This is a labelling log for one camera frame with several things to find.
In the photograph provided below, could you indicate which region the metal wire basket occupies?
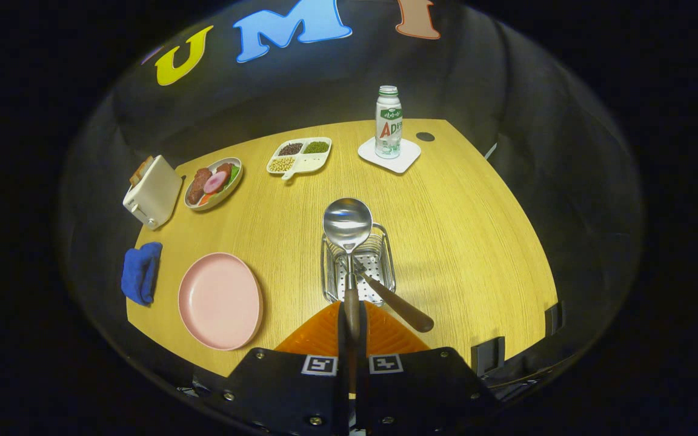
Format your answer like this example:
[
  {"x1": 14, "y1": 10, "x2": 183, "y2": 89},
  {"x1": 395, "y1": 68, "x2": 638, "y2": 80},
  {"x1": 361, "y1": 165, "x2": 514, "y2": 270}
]
[{"x1": 321, "y1": 223, "x2": 397, "y2": 306}]

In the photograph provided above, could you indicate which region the white drink bottle green label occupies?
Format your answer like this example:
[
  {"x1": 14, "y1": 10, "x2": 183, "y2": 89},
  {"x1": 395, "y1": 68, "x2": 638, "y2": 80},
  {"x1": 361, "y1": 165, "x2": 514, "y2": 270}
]
[{"x1": 375, "y1": 85, "x2": 404, "y2": 159}]

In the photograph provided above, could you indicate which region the fork with wooden handle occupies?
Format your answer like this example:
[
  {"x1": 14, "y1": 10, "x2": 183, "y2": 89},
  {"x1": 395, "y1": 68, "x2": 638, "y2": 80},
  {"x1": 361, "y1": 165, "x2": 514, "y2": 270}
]
[{"x1": 349, "y1": 254, "x2": 435, "y2": 334}]

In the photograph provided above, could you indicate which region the pink round plate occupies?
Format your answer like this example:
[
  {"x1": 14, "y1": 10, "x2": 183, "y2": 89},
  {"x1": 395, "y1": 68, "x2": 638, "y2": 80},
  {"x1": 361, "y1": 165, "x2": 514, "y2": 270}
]
[{"x1": 178, "y1": 253, "x2": 264, "y2": 351}]

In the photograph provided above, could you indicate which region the plate of meat and vegetables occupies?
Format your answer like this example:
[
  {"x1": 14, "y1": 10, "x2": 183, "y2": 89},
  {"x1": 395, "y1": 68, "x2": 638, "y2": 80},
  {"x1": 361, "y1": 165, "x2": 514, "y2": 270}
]
[{"x1": 184, "y1": 157, "x2": 244, "y2": 211}]

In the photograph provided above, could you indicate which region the spoon with wooden handle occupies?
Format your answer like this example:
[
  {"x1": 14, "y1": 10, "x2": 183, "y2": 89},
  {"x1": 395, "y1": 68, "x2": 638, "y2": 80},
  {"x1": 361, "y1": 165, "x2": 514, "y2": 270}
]
[{"x1": 323, "y1": 197, "x2": 373, "y2": 364}]

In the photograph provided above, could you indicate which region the white toaster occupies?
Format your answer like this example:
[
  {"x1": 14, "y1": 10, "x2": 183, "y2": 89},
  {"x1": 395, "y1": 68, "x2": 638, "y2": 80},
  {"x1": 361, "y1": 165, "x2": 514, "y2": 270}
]
[{"x1": 122, "y1": 155, "x2": 184, "y2": 231}]

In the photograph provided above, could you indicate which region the toasted bread slice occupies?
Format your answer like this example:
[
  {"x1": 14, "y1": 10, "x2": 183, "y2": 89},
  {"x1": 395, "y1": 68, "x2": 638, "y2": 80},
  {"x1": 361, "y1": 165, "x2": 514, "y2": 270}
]
[{"x1": 130, "y1": 156, "x2": 155, "y2": 185}]

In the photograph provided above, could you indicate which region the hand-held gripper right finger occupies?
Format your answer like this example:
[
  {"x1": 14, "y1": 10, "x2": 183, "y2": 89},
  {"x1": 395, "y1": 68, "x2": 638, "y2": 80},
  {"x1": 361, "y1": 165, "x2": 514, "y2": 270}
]
[{"x1": 355, "y1": 301, "x2": 498, "y2": 436}]

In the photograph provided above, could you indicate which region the black table edge clamp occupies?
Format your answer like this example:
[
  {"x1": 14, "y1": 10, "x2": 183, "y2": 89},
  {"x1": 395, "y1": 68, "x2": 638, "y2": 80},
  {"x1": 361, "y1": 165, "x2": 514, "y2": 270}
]
[
  {"x1": 471, "y1": 337, "x2": 506, "y2": 376},
  {"x1": 545, "y1": 301, "x2": 566, "y2": 335}
]

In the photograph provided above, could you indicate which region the white divided snack dish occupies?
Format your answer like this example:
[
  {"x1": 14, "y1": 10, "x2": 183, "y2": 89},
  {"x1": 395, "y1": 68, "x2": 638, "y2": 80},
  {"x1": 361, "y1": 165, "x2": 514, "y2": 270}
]
[{"x1": 266, "y1": 137, "x2": 333, "y2": 182}]

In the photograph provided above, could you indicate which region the white square coaster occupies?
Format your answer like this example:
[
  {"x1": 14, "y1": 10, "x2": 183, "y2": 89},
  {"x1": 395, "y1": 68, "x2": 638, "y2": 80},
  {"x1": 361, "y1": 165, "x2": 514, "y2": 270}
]
[{"x1": 358, "y1": 137, "x2": 422, "y2": 174}]

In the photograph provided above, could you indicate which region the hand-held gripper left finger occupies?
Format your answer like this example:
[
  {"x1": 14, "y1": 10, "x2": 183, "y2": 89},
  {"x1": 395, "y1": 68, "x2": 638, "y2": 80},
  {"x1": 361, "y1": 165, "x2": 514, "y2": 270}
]
[{"x1": 194, "y1": 301, "x2": 353, "y2": 436}]

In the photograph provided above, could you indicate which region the blue folded cloth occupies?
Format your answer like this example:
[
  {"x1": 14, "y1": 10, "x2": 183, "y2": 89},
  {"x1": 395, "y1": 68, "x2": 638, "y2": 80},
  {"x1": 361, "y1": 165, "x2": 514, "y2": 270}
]
[{"x1": 121, "y1": 242, "x2": 164, "y2": 306}]

